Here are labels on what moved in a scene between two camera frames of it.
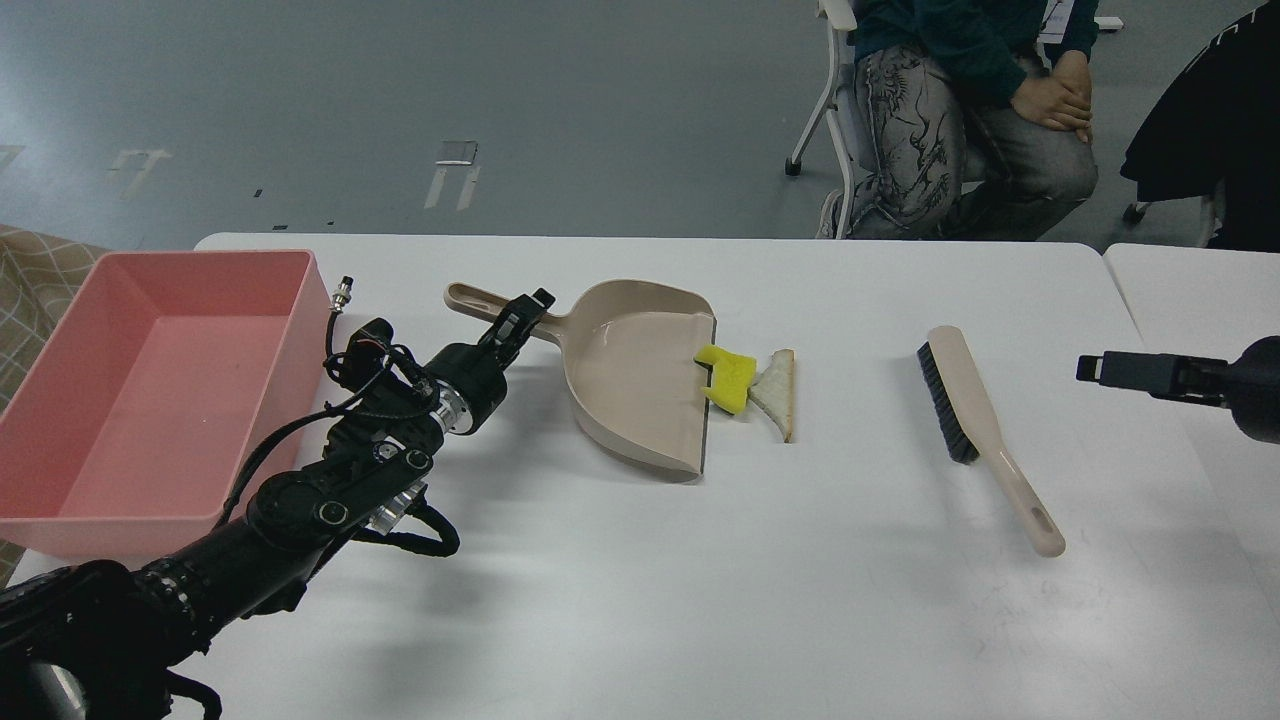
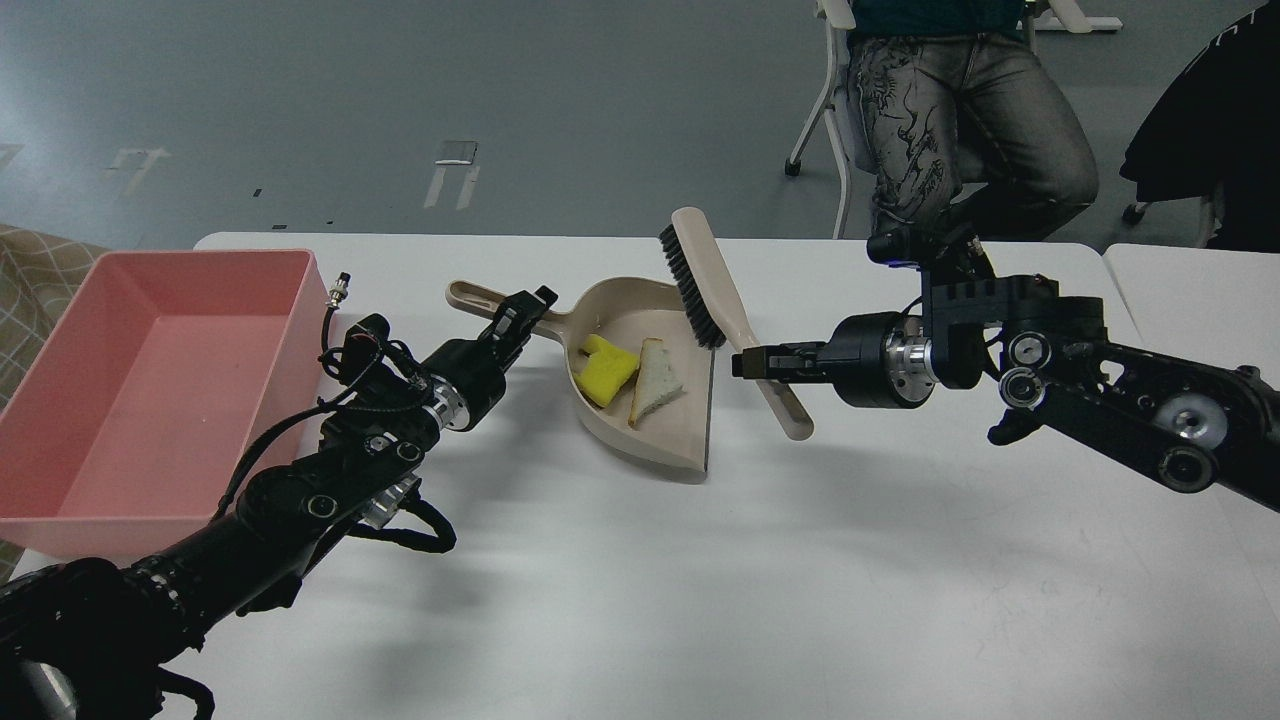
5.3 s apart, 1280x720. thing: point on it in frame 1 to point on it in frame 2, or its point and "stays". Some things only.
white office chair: (844, 118) stays
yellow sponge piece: (732, 375) to (607, 372)
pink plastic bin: (129, 433) stays
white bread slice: (773, 391) to (656, 382)
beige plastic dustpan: (629, 352) stays
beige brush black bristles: (969, 432) to (716, 309)
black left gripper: (468, 378) stays
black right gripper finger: (1165, 376) to (781, 360)
